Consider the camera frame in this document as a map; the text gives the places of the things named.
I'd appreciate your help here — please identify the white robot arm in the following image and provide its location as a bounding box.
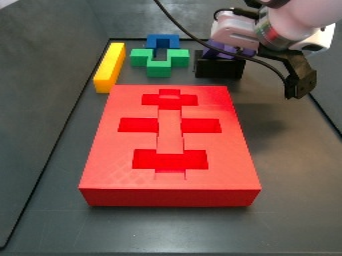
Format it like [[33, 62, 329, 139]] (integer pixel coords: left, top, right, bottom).
[[210, 0, 342, 51]]

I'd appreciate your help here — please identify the yellow long bar block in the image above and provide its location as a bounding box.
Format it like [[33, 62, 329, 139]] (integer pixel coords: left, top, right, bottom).
[[94, 42, 126, 93]]

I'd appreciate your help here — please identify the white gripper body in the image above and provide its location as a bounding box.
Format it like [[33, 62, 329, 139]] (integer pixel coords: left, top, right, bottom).
[[210, 11, 260, 51]]

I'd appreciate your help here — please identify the purple U-shaped block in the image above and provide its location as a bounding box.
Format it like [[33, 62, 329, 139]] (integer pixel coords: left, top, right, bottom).
[[202, 39, 257, 60]]

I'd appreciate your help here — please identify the blue U-shaped block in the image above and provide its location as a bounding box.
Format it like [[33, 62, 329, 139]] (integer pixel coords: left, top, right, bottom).
[[146, 34, 181, 49]]

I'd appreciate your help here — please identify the green zigzag block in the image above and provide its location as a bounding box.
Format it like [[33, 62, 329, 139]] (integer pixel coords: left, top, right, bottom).
[[130, 49, 190, 78]]

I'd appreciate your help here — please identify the red board with cutouts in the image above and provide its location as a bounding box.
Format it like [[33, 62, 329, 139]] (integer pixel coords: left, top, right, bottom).
[[79, 85, 262, 207]]

